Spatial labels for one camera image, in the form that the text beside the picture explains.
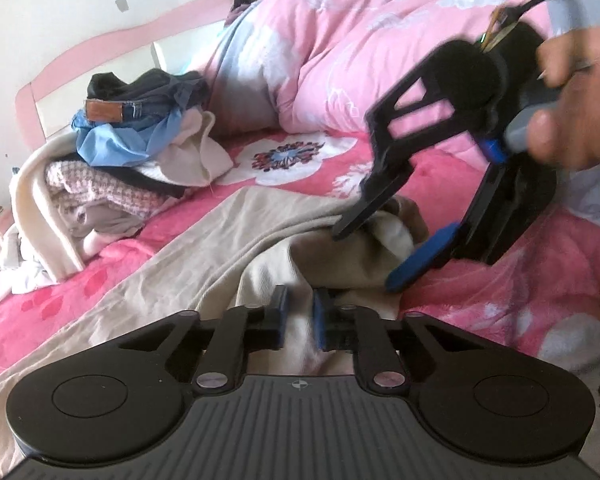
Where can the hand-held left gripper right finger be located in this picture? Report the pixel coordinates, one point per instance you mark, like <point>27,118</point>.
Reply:
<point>320,322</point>

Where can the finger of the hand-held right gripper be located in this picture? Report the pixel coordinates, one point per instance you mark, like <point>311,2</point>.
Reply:
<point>380,190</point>
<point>425,255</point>

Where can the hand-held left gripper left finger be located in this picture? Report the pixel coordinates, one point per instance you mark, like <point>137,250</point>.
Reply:
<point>279,322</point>

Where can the beige pants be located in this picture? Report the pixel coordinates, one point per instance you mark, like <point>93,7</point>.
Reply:
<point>230,240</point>

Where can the person's right hand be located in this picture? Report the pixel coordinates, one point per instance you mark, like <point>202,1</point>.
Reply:
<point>590,110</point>

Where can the pink floral blanket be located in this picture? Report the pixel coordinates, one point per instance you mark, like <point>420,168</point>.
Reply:
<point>480,310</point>

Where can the pink quilt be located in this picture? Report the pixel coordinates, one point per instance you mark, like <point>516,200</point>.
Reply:
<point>380,35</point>

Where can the cream sweater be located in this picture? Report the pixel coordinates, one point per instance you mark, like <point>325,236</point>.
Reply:
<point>195,155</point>

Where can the pink tweed garment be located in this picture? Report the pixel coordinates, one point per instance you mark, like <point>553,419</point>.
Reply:
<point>100,185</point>

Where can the blue shirt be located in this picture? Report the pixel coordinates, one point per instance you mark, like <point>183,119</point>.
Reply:
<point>115,145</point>

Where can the dark blue jeans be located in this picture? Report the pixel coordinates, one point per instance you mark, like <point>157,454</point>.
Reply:
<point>145,92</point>

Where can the white cloth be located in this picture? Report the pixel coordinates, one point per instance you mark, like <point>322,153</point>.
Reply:
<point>20,270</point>

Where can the cream coat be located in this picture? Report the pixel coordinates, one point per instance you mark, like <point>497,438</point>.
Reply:
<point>35,200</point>

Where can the pink headboard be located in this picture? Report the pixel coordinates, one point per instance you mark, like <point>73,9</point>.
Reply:
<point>105,45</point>

